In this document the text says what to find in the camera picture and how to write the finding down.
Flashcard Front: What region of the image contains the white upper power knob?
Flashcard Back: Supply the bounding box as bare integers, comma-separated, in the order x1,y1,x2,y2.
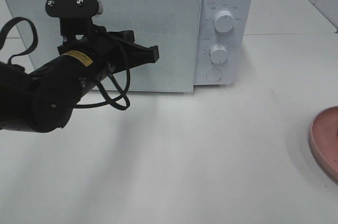
212,8,234,33

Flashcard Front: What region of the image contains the round white door release button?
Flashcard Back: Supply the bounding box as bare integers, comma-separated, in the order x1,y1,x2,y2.
206,69,222,82

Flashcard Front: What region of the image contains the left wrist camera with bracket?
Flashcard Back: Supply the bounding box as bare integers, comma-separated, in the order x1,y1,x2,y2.
45,0,103,42

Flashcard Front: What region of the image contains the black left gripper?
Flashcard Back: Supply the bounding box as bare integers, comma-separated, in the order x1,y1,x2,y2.
58,25,159,92

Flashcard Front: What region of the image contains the pink round plate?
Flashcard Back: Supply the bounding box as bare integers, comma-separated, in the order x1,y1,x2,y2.
309,106,337,182

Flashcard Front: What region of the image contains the white timer knob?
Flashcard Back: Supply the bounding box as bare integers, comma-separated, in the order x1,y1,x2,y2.
209,44,229,64

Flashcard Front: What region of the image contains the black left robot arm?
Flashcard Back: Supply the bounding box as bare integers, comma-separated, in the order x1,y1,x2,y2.
1,26,159,133

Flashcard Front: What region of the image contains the white microwave door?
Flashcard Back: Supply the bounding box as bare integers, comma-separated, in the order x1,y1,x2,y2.
5,0,201,92

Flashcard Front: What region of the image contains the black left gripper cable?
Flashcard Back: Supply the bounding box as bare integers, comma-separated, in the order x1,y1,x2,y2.
0,16,132,111

